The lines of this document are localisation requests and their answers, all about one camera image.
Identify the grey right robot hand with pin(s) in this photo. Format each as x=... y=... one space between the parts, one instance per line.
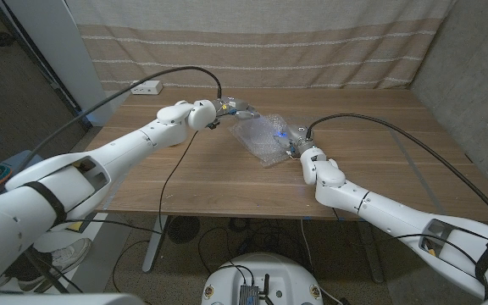
x=295 y=137

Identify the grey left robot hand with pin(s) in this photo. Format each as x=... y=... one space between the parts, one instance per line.
x=235 y=107

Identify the clear bubble wrap sheet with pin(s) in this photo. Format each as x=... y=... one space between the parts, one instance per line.
x=261 y=137

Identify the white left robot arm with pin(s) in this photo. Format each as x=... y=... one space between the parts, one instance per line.
x=79 y=182

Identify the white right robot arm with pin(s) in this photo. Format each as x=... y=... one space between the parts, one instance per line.
x=396 y=212

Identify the beige striped curtain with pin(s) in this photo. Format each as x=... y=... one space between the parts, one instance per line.
x=290 y=42

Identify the white power strip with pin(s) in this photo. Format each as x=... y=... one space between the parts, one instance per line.
x=148 y=87

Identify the round black floor fan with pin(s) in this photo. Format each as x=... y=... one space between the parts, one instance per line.
x=184 y=231

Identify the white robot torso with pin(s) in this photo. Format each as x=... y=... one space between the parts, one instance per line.
x=282 y=275

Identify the white metal table leg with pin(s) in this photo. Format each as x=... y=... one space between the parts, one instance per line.
x=371 y=254
x=155 y=245

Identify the grey electronics box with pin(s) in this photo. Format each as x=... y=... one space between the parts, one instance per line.
x=248 y=295

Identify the white pillar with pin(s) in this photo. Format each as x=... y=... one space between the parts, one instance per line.
x=66 y=63

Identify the yellow foot pedal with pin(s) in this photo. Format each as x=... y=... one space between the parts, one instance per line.
x=74 y=226

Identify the blue stool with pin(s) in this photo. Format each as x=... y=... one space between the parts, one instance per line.
x=19 y=159

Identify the perforated metal door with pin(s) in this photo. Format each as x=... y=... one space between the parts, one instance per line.
x=11 y=106

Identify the grey white sneaker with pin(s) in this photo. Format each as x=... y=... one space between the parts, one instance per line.
x=66 y=256

